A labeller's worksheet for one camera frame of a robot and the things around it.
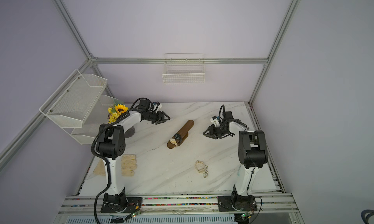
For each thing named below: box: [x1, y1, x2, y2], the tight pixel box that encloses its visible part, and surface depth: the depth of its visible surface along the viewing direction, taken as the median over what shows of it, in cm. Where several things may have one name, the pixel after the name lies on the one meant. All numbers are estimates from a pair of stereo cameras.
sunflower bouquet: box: [107, 103, 129, 124], surface depth 84 cm
